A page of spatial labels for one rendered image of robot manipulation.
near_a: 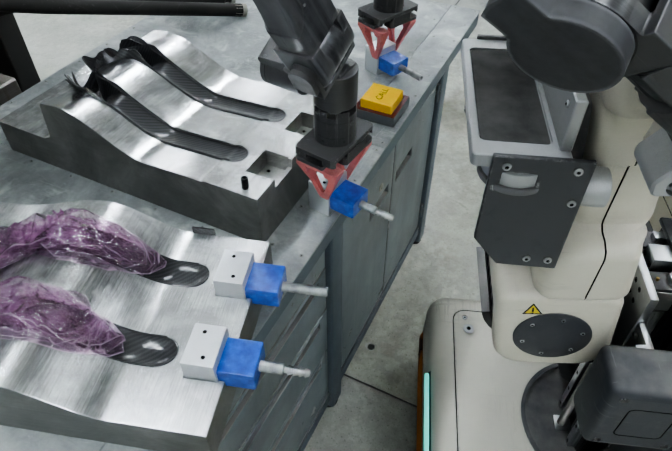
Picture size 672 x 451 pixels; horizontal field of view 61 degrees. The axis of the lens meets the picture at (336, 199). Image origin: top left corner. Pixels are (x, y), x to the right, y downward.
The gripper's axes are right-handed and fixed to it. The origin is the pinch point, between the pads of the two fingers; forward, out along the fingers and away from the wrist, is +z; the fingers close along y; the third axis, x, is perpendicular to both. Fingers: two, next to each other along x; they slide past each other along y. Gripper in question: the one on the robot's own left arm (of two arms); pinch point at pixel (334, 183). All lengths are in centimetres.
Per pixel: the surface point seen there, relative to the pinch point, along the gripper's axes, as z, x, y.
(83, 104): -8.2, -35.2, 13.8
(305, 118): -3.2, -10.3, -7.2
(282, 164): -2.7, -6.9, 3.3
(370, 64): 3.4, -15.7, -36.8
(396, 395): 84, 9, -17
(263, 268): -2.7, 2.9, 19.9
